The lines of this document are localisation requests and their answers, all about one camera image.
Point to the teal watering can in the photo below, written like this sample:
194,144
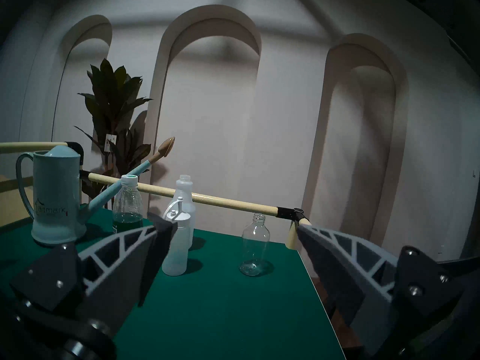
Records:
60,198

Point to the white opaque plastic bottle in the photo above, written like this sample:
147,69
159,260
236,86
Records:
183,201

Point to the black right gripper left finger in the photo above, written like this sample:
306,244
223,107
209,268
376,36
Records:
112,273

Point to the dark green potted plant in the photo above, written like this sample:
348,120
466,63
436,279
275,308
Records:
112,115

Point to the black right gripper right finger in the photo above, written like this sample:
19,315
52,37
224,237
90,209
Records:
360,276

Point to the clear empty glass bottle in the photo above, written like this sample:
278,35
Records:
255,246

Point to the green label water bottle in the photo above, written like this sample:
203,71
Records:
128,205

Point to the white pump dispenser bottle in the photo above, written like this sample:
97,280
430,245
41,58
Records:
176,246

